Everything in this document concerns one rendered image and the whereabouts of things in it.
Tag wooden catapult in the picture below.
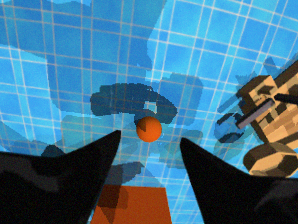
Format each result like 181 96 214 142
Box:
235 61 298 178

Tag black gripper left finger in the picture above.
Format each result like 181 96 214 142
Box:
0 130 121 224

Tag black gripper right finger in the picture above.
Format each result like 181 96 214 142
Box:
180 138 298 224

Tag orange ball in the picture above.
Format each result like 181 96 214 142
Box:
136 116 162 142

